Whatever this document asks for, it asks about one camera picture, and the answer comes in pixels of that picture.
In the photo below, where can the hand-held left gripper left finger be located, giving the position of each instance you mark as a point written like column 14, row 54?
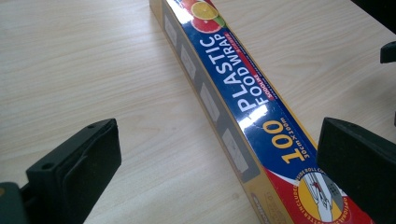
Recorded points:
column 77, row 168

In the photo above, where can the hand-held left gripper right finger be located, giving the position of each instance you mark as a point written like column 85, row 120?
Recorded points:
column 358, row 165

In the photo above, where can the blue plastic wrap box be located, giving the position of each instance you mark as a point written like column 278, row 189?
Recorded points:
column 249, row 102

